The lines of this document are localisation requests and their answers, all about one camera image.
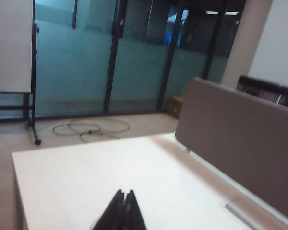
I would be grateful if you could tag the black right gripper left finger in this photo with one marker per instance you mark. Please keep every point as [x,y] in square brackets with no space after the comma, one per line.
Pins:
[112,215]

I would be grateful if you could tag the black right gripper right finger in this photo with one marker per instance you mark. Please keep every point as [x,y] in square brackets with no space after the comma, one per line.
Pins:
[134,215]

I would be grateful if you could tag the brown cardboard box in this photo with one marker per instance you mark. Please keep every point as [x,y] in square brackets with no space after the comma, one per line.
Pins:
[175,106]

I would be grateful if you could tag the black office chair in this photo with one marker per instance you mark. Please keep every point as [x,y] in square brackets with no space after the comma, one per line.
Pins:
[254,87]

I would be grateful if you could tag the white rolling whiteboard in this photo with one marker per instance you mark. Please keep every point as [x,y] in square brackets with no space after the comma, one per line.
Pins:
[10,45]
[33,72]

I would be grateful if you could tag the brown desk divider panel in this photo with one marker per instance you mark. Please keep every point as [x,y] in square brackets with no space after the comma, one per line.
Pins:
[242,131]

